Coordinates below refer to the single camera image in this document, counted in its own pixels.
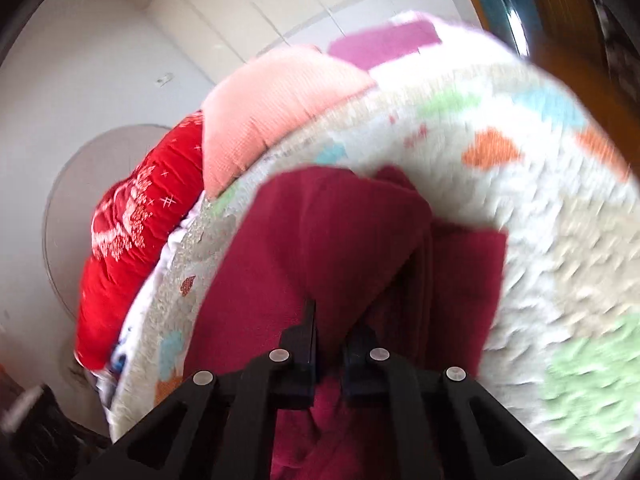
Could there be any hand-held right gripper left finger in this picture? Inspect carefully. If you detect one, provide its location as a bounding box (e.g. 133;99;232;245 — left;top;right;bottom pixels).
75;300;319;480

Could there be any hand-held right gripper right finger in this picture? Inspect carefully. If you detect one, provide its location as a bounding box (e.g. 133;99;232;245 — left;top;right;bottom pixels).
341;325;576;480

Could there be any maroon hoodie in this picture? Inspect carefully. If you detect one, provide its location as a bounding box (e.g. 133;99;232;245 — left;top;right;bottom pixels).
182;165;509;480

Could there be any red quilt with white print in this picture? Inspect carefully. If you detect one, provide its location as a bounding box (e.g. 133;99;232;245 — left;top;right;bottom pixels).
75;110;207;371

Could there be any white heart-patterned blanket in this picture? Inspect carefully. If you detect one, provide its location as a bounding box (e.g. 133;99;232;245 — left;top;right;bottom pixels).
107;10;640;480

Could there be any pink checked pillow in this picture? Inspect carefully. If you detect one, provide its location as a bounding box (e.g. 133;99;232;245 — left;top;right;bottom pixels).
201;45;377;199

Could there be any dark cloth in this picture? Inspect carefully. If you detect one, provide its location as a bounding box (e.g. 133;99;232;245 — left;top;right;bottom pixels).
0;382;112;480

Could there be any round grey ceiling disc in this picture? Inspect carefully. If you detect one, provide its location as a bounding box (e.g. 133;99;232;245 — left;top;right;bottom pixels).
42;124;173;322

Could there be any purple pillow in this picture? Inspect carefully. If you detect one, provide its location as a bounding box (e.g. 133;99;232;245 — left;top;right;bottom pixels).
327;20;443;72

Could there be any wooden door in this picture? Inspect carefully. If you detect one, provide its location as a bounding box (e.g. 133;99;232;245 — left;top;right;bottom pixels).
450;0;640;181

